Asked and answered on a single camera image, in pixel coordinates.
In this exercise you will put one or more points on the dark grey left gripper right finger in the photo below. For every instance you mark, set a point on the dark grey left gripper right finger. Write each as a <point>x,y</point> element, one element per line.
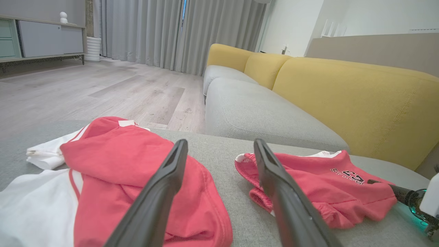
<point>291,212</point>

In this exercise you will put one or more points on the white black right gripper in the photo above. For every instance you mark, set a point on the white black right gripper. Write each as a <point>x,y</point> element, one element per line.
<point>430,202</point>

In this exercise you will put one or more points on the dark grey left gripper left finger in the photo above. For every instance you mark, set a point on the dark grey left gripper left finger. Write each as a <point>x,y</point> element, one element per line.
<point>154,202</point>

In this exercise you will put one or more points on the red shorts with white trim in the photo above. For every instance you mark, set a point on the red shorts with white trim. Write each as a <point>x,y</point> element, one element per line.
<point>325,192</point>

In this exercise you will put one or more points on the red white Bulls 23 jersey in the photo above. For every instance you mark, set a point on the red white Bulls 23 jersey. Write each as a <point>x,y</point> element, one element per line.
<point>113,164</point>

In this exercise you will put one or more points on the sofa grey seat yellow backrest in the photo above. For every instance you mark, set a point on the sofa grey seat yellow backrest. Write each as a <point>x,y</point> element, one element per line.
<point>343,103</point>

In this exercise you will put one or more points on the beige partition ledge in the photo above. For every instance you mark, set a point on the beige partition ledge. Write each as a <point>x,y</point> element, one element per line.
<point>377,48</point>

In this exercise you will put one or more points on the white ribbed cylinder appliance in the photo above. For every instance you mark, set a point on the white ribbed cylinder appliance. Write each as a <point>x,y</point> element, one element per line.
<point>92,49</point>

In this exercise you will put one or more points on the grey pleated curtain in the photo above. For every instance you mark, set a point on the grey pleated curtain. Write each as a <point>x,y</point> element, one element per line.
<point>147,31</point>

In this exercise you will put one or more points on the white books on ledge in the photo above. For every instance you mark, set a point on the white books on ledge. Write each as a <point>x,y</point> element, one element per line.
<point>331,29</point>

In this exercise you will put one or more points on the grey and teal media cabinet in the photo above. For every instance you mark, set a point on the grey and teal media cabinet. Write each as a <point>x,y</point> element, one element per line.
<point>44,39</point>

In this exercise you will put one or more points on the white round figurine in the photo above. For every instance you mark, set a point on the white round figurine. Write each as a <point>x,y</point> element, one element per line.
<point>63,18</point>

